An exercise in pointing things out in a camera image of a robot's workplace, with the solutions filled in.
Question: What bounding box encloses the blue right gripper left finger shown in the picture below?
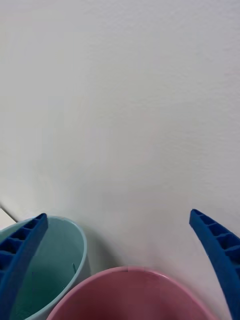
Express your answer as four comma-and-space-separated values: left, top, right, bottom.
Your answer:
0, 212, 49, 320

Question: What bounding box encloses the pale blue plastic bin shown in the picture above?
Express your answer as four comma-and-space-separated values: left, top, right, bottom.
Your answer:
0, 215, 92, 320

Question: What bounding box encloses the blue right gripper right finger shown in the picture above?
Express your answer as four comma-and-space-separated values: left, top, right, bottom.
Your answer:
189, 209, 240, 320

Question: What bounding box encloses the pink plastic bin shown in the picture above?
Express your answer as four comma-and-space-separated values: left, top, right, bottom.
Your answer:
46, 265, 220, 320

